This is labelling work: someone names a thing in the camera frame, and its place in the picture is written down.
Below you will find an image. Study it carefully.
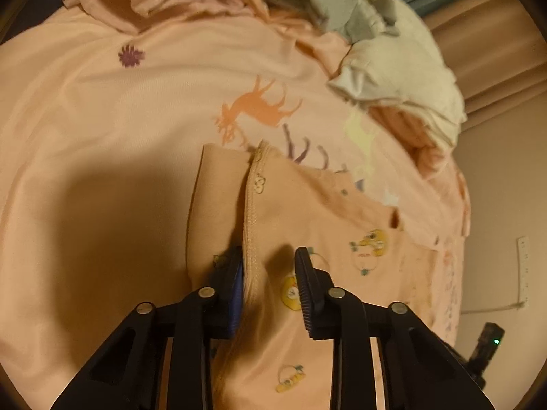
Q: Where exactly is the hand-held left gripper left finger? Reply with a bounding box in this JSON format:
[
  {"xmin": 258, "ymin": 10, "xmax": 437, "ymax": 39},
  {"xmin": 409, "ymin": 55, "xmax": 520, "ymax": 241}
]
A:
[{"xmin": 50, "ymin": 245, "xmax": 245, "ymax": 410}]

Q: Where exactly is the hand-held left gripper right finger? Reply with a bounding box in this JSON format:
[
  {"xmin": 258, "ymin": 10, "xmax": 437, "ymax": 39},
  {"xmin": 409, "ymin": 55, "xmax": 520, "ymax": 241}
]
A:
[{"xmin": 294, "ymin": 246, "xmax": 485, "ymax": 410}]

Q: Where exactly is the peach cartoon print shirt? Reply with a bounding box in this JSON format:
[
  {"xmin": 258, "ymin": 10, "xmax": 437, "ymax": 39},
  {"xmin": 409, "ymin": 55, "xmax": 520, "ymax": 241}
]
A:
[{"xmin": 187, "ymin": 140, "xmax": 468, "ymax": 410}]

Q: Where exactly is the white power strip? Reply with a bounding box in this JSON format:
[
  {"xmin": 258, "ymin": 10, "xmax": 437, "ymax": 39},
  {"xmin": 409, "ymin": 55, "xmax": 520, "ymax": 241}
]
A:
[{"xmin": 516, "ymin": 236, "xmax": 531, "ymax": 308}]

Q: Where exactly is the pink animal print blanket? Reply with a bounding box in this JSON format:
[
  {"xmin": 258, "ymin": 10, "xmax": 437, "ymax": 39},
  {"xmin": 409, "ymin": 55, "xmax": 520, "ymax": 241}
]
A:
[{"xmin": 0, "ymin": 0, "xmax": 471, "ymax": 410}]

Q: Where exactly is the white garment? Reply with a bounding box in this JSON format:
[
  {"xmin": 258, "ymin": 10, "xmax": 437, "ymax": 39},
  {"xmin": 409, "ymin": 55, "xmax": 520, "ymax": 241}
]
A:
[{"xmin": 327, "ymin": 0, "xmax": 467, "ymax": 146}]

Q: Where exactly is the pink curtain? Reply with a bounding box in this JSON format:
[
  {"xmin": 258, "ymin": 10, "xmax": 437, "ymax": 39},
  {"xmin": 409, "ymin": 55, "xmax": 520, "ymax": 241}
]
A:
[{"xmin": 421, "ymin": 0, "xmax": 543, "ymax": 129}]

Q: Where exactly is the grey garment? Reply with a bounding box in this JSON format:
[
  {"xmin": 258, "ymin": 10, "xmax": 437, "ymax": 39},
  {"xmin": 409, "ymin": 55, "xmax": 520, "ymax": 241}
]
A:
[{"xmin": 252, "ymin": 0, "xmax": 400, "ymax": 41}]

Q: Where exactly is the white cable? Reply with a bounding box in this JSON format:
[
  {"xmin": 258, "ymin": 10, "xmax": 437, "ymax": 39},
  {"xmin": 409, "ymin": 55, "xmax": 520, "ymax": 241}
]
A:
[{"xmin": 462, "ymin": 301, "xmax": 528, "ymax": 314}]

